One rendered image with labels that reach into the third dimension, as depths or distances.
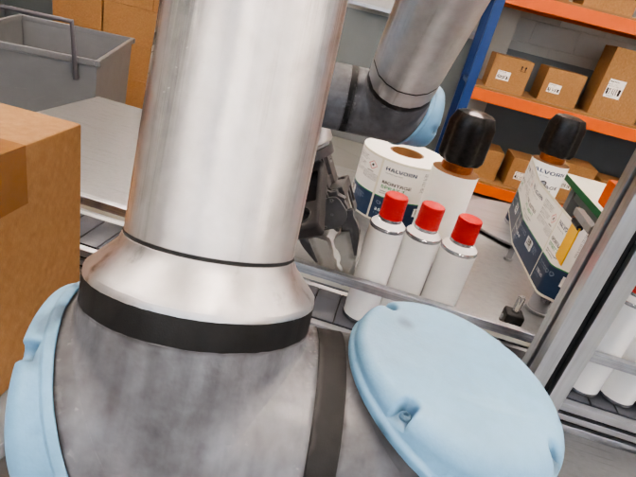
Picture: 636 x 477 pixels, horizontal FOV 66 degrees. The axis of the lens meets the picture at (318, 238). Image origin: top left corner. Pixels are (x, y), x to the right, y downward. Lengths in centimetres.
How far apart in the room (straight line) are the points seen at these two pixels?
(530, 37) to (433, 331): 488
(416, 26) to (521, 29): 463
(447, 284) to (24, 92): 229
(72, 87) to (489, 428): 249
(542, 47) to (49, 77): 401
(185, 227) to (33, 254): 40
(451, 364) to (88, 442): 17
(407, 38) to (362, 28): 456
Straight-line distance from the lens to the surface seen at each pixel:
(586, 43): 522
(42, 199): 58
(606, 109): 456
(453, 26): 46
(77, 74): 257
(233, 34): 21
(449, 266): 70
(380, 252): 69
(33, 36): 345
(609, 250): 56
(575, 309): 58
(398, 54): 49
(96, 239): 86
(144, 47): 403
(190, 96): 22
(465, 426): 23
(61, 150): 59
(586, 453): 83
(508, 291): 103
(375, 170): 109
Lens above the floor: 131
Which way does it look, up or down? 26 degrees down
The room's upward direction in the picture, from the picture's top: 14 degrees clockwise
